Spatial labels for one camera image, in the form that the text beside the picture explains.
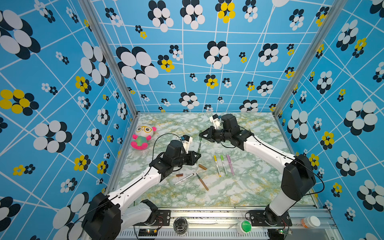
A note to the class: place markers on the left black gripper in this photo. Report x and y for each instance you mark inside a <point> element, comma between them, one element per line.
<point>192,159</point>

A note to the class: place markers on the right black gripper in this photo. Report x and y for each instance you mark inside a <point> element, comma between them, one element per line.
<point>210,131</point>

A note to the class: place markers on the green gel pen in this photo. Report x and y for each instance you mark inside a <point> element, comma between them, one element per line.
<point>200,143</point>

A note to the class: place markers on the white pen yellow tip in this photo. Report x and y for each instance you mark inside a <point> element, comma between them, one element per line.
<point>217,166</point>

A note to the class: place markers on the white pen green tip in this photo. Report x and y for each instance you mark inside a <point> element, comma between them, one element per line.
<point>224,166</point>

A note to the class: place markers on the pink gel pen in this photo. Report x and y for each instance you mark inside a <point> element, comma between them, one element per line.
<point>230,164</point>

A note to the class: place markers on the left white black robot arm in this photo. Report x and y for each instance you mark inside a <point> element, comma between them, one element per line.
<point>109,214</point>

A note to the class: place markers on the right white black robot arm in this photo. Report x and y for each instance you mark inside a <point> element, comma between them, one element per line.
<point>297,175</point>

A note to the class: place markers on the white pen brown tip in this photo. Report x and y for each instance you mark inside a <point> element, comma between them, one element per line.
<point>184,179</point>

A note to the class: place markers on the tan brown pen cap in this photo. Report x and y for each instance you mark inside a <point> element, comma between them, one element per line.
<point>202,167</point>

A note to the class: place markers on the brown gel pen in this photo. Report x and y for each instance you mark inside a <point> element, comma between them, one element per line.
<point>202,182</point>

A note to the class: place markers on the white pink plush toy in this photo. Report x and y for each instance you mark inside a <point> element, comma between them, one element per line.
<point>141,137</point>

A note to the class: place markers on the green push button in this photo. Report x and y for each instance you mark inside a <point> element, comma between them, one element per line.
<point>243,227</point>

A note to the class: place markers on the white orange bottle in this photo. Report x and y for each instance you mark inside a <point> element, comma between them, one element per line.
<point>310,222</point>

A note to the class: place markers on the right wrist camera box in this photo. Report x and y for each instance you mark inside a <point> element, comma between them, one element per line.
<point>216,121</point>

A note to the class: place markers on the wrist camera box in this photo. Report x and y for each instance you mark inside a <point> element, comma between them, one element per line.
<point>216,121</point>
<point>186,141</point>

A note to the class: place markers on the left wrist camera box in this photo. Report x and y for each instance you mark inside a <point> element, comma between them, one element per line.
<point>186,141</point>

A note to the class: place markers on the aluminium front frame rail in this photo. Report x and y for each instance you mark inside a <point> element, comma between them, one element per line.
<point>219,217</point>

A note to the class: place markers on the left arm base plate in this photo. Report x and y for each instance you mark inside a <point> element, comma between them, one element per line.
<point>158,218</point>

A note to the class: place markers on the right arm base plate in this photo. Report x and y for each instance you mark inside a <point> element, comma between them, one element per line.
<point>260,218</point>

